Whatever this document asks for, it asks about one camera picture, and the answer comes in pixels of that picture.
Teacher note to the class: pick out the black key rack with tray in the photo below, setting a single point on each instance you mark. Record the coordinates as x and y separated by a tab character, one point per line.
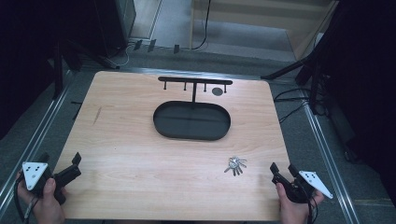
191	119

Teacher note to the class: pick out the silver bunch of keys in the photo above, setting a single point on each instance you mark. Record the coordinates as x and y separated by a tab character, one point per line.
236	166

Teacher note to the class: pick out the person's left hand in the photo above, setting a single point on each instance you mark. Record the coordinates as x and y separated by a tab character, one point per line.
46	205

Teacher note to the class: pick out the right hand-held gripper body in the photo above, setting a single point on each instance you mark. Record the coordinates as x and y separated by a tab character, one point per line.
295	189

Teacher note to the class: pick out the small black floor clip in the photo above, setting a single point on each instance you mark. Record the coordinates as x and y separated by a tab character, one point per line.
176	48
137	44

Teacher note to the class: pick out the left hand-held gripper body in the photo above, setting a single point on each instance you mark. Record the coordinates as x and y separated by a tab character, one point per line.
33	174

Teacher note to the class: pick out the black cabinet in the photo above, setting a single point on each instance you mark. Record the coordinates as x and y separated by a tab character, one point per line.
115	25

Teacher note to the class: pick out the person's right hand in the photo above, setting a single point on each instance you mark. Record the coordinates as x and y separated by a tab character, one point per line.
294	211

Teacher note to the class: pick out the aluminium floor rail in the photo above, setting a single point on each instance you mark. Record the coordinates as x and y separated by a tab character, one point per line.
28	152
330	161

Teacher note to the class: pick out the black metal stand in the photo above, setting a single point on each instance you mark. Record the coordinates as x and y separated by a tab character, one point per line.
313	81
58	71

